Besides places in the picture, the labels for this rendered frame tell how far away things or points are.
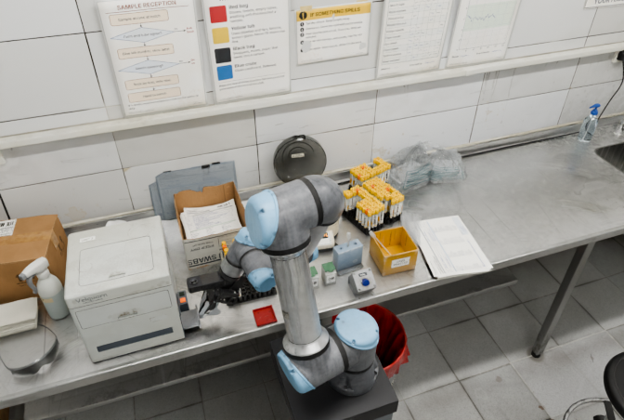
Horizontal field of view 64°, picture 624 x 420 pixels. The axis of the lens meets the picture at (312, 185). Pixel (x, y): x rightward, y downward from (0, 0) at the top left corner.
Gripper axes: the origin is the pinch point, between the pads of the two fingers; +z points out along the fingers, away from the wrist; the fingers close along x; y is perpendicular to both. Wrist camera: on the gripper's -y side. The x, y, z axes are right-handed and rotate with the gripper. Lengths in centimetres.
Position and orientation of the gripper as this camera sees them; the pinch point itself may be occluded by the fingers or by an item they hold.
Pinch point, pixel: (199, 314)
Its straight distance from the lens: 169.2
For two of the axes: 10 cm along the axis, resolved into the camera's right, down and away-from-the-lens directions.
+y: 8.2, 2.3, 5.3
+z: -4.7, 7.9, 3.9
